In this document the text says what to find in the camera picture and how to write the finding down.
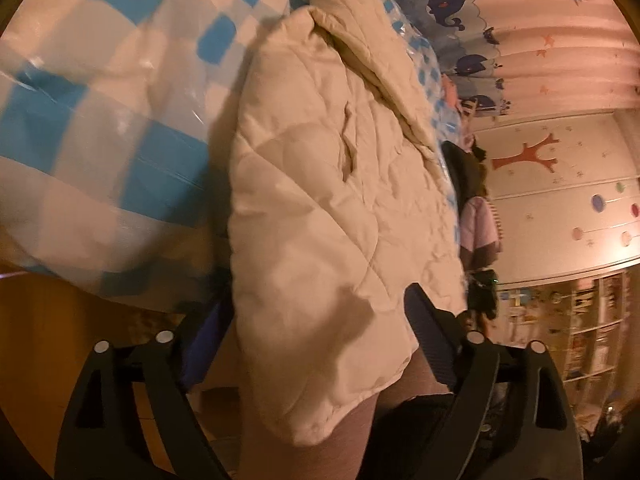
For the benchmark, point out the dark cloth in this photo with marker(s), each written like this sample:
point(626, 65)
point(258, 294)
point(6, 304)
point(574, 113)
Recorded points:
point(465, 170)

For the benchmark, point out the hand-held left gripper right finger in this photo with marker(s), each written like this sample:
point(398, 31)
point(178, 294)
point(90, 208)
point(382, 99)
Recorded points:
point(430, 335)

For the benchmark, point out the white quilted jacket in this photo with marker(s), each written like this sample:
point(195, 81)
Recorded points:
point(325, 200)

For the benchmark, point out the pink garment with striped trim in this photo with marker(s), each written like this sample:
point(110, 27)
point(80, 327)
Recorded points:
point(477, 225)

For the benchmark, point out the open shelf with items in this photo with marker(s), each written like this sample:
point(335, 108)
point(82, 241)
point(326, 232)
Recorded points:
point(575, 330)

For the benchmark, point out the white wardrobe with tree sticker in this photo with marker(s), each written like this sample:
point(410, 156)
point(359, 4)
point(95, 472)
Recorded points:
point(560, 210)

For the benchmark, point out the pink clothes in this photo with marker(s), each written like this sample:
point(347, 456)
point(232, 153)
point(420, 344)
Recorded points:
point(450, 90)

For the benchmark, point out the whale print curtain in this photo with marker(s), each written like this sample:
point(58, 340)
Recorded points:
point(540, 10)

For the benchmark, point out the striped cloth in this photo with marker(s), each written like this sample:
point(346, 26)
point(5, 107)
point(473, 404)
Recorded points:
point(468, 107)

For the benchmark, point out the blue checkered bed cover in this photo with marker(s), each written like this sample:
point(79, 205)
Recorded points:
point(110, 110)

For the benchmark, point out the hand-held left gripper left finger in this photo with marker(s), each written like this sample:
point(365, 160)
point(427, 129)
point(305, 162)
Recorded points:
point(205, 340)

